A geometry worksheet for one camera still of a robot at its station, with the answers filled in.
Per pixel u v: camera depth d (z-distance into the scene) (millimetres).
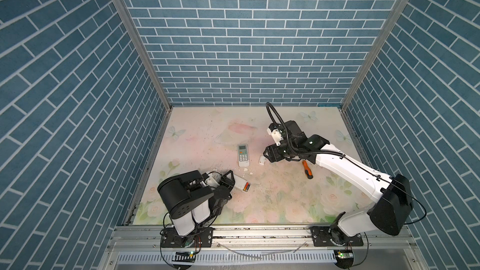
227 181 799
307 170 908
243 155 964
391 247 729
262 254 706
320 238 735
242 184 860
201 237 735
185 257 722
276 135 717
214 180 792
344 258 735
